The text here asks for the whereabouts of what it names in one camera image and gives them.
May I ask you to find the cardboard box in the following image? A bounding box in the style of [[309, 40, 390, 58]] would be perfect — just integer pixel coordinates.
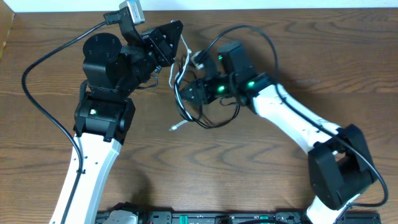
[[0, 0, 15, 58]]

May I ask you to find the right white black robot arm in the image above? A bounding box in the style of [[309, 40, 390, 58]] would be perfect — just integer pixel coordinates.
[[182, 42, 377, 223]]

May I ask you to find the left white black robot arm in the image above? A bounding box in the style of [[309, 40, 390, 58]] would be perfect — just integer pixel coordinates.
[[50, 21, 183, 223]]

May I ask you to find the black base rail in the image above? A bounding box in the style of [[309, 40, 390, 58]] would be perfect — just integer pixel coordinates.
[[95, 202, 382, 224]]

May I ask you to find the black USB cable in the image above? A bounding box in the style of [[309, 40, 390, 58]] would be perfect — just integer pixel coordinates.
[[172, 54, 242, 129]]

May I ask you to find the white USB cable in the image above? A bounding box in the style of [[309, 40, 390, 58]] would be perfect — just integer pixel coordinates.
[[167, 21, 194, 132]]

